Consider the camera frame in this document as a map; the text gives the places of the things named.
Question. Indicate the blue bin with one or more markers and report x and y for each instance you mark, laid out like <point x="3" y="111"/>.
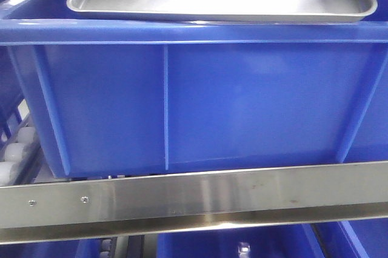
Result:
<point x="67" y="248"/>
<point x="358" y="238"/>
<point x="275" y="241"/>

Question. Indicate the blue bin at right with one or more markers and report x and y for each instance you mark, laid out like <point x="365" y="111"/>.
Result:
<point x="358" y="238"/>

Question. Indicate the white roller track far left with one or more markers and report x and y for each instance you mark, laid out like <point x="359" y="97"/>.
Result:
<point x="19" y="142"/>

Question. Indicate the blue bin lower left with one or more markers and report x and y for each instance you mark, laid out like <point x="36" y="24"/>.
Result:
<point x="67" y="248"/>

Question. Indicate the blue bin bottom centre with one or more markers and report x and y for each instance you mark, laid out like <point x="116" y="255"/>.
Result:
<point x="275" y="241"/>

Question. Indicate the large blue plastic box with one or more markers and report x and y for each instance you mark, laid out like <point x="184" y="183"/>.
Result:
<point x="112" y="97"/>

